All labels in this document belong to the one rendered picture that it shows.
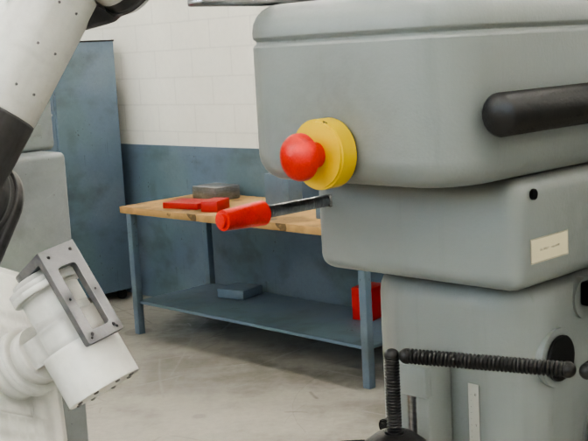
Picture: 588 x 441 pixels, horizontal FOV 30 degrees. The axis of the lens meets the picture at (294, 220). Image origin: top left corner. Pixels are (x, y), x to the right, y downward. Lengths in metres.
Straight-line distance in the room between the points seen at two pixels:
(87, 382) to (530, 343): 0.40
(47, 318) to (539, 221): 0.43
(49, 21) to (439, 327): 0.48
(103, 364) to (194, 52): 7.11
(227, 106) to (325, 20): 6.82
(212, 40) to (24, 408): 6.91
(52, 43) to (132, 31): 7.43
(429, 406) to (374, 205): 0.20
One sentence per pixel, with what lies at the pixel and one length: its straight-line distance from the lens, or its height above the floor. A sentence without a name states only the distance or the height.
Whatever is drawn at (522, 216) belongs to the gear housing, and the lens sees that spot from 0.96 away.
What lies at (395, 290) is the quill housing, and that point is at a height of 1.61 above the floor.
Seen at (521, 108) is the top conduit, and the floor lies 1.79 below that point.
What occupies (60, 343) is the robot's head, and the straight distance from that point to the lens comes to 0.93.
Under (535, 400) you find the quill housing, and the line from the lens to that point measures 1.06.
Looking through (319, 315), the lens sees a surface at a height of 0.23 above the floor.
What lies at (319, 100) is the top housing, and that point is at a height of 1.80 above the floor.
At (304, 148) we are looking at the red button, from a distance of 0.90.
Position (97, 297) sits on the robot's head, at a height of 1.66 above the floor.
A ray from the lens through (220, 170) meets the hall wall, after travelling 7.85.
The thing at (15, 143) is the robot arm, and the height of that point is 1.77.
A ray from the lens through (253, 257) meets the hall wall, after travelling 7.72.
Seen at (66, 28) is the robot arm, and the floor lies 1.88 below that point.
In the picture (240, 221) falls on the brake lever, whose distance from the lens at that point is 0.99.
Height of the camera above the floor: 1.85
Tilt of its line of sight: 9 degrees down
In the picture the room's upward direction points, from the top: 3 degrees counter-clockwise
